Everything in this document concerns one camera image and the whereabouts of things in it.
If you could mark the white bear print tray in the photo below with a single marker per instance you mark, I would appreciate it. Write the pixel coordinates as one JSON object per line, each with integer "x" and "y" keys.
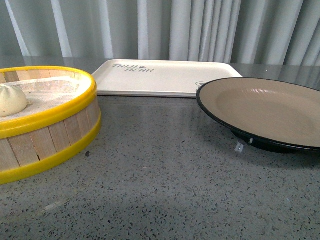
{"x": 158, "y": 78}

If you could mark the clear tape piece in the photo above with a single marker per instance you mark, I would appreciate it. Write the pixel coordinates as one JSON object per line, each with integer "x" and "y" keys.
{"x": 241, "y": 143}

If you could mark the white steamer liner cloth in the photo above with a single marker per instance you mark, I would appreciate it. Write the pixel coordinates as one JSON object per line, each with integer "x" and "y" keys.
{"x": 47, "y": 93}

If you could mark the brown plate with black rim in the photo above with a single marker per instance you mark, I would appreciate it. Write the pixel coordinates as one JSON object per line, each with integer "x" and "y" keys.
{"x": 270, "y": 115}

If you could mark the grey pleated curtain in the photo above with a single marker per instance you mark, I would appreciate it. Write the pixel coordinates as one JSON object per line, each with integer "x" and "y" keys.
{"x": 271, "y": 32}

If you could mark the white steamed bun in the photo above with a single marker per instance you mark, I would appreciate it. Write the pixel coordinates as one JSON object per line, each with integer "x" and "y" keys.
{"x": 12, "y": 100}

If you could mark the yellow rimmed bamboo steamer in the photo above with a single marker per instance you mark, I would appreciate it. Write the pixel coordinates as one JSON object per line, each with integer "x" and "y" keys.
{"x": 36, "y": 143}

